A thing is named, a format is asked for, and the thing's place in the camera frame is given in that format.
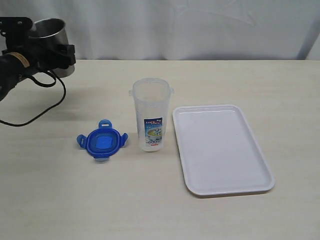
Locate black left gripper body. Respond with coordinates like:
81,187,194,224
1,32,40,73

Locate stainless steel cup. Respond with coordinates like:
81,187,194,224
28,18,75,78

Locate blue plastic container lid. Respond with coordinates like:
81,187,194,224
76,119,129,162

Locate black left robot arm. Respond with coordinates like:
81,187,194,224
0,34,76,100

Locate clear plastic tall container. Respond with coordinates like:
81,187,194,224
128,77,174,152

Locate white rectangular plastic tray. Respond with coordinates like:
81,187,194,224
172,104,275,197

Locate black cable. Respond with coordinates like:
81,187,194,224
0,69,67,127

